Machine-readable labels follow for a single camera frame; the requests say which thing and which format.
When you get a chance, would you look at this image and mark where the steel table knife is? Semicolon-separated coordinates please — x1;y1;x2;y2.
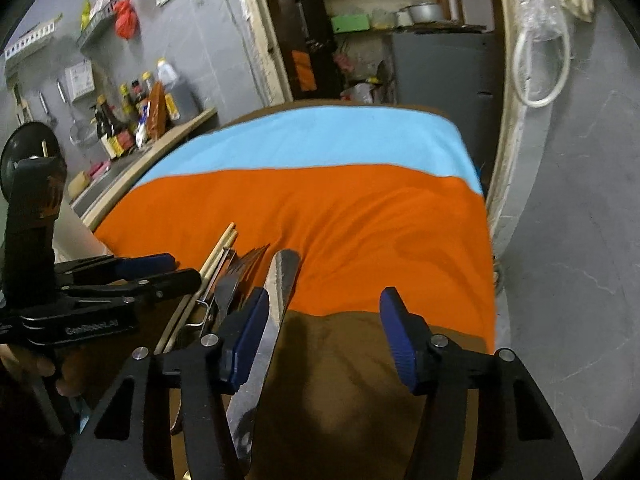
227;249;300;465

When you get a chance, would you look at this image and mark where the person's left hand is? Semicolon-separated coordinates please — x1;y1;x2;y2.
1;344;104;398

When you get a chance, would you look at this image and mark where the white utensil holder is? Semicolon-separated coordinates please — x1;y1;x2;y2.
52;200;112;263

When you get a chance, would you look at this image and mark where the steel fork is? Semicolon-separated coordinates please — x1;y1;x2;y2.
213;245;268;326

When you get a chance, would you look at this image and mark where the wooden chopstick pair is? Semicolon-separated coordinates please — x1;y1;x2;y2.
154;222;238;356

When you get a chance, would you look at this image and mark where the striped towel cloth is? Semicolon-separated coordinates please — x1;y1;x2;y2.
96;103;496;479

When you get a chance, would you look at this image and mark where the dark soy sauce bottle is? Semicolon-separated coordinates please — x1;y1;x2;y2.
96;94;124;159

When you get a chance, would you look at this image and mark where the black wok pan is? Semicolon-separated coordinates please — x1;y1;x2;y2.
1;122;63;200

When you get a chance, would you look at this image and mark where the large oil jug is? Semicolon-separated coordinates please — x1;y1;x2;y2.
156;58;200;125

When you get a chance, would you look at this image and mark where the red plastic bag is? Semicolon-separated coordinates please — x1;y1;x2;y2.
114;0;138;40

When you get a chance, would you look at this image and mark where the grey washing machine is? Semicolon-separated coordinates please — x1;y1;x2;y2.
388;32;504;186

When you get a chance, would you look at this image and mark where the green box on shelf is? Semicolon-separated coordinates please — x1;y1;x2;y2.
331;13;371;34

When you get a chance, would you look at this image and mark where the metal pot on shelf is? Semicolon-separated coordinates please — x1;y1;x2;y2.
406;2;445;24

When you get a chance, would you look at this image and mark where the clear plastic bag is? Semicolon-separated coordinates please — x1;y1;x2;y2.
521;0;562;42

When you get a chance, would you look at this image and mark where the wire strainer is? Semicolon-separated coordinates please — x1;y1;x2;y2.
55;79;96;148

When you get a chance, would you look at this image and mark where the white wall shelf rack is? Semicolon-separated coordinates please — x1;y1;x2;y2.
3;13;63;62

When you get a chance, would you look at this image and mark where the grey wall rack basket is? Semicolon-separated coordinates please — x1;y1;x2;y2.
77;0;118;50

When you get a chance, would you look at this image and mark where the white hose loop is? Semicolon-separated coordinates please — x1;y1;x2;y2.
510;0;573;110

